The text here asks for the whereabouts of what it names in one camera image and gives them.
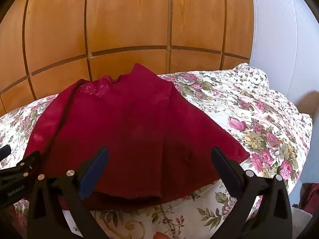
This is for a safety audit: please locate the wooden wardrobe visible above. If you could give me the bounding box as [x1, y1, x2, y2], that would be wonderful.
[0, 0, 255, 116]

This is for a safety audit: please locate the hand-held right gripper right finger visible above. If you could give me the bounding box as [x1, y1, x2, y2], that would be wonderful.
[209, 146, 293, 239]

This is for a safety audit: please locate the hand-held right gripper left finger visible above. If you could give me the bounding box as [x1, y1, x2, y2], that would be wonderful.
[26, 147, 110, 239]

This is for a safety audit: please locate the white sheet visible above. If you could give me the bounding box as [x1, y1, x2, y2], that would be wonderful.
[291, 205, 313, 227]

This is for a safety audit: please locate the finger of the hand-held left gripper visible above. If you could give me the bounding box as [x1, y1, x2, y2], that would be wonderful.
[0, 151, 42, 180]
[0, 144, 12, 161]

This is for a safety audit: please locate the maroon cloth bundle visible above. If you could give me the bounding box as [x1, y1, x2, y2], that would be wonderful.
[300, 183, 319, 211]

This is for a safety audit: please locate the dark red garment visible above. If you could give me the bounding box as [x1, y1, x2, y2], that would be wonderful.
[24, 63, 250, 211]

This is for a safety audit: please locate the floral bedspread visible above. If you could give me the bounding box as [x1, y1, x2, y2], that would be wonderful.
[0, 63, 313, 239]

